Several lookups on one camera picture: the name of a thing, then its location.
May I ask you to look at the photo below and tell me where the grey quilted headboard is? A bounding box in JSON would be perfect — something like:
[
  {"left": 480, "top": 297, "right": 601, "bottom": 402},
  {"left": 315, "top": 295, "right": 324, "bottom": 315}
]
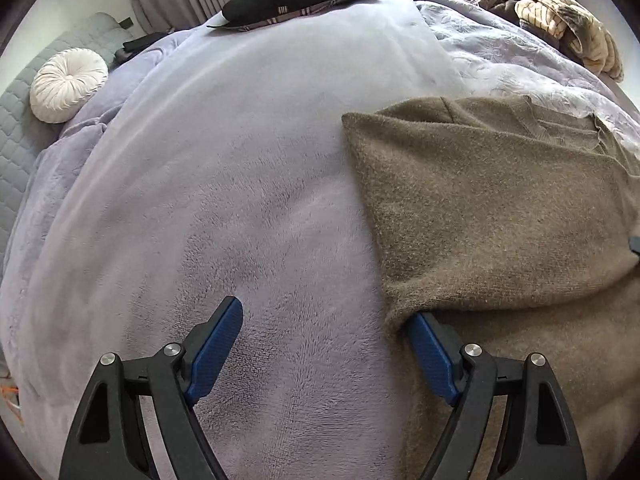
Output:
[{"left": 0, "top": 12, "right": 128, "bottom": 256}]

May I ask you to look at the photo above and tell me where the lilac plush duvet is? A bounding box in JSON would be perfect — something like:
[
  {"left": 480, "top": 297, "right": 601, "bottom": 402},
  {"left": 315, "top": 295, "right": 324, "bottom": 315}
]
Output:
[{"left": 0, "top": 27, "right": 211, "bottom": 361}]

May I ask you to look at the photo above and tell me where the flat black object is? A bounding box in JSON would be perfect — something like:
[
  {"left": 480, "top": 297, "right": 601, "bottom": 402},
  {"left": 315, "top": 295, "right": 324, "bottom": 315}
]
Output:
[{"left": 116, "top": 32, "right": 167, "bottom": 57}]

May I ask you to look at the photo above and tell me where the striped beige brown blanket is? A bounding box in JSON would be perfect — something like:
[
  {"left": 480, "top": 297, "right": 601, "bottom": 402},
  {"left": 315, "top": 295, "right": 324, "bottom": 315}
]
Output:
[{"left": 422, "top": 0, "right": 626, "bottom": 83}]

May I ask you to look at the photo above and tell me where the round white pleated cushion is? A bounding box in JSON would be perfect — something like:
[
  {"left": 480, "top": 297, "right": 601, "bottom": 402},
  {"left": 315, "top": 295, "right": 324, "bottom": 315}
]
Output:
[{"left": 30, "top": 47, "right": 109, "bottom": 124}]

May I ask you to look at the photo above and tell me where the lilac quilted bedspread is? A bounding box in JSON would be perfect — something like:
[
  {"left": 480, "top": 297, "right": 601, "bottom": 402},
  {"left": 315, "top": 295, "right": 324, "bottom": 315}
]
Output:
[{"left": 407, "top": 0, "right": 640, "bottom": 161}]

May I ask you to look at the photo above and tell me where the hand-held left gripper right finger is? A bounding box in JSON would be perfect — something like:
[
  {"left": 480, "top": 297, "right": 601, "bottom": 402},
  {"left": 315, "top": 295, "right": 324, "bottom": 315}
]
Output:
[{"left": 406, "top": 312, "right": 588, "bottom": 480}]

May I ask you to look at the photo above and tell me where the lilac fleece blanket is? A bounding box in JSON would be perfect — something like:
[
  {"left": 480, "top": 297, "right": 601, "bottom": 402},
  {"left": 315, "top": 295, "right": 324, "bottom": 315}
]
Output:
[{"left": 0, "top": 0, "right": 471, "bottom": 480}]

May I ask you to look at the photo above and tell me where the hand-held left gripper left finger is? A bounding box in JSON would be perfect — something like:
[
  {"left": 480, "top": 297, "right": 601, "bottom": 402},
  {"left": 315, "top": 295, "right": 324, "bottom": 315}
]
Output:
[{"left": 59, "top": 296, "right": 244, "bottom": 480}]

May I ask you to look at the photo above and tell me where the orange cable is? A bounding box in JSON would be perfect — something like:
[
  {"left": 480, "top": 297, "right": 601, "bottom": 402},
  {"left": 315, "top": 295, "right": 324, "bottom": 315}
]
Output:
[{"left": 0, "top": 384, "right": 24, "bottom": 427}]

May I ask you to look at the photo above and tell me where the brown knit sweater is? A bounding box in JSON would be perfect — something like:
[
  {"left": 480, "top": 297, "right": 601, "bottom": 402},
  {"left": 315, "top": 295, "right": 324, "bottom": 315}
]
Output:
[{"left": 341, "top": 96, "right": 640, "bottom": 480}]

